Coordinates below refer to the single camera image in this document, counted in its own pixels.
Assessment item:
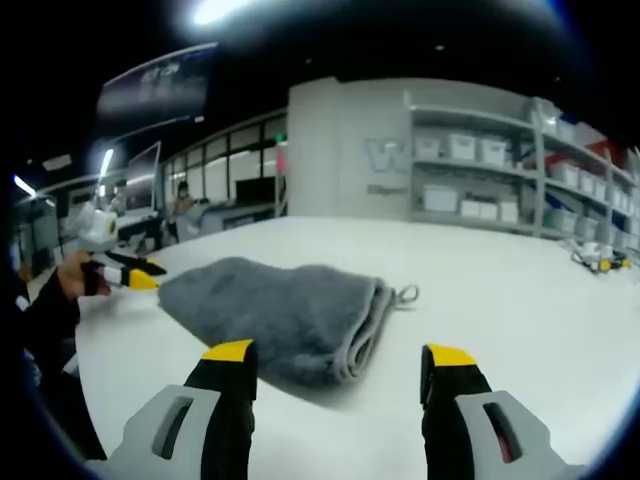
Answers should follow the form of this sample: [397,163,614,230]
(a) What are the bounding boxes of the person's left hand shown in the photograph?
[57,252,114,300]

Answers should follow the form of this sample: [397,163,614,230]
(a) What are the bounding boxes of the dark flat screen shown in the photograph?
[234,175,280,207]

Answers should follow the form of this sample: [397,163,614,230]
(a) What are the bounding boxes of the rows of white storage bins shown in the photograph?
[417,112,640,249]

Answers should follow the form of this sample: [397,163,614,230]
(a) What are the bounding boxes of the black overhead monitor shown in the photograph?
[94,42,220,132]

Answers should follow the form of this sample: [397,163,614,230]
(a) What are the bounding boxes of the spare yellow tipped gripper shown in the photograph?
[569,239,634,275]

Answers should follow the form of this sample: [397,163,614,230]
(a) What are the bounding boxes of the grey towel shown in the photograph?
[157,256,421,390]

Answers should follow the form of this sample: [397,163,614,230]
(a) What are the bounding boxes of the grey metal storage shelf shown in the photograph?
[403,89,640,252]

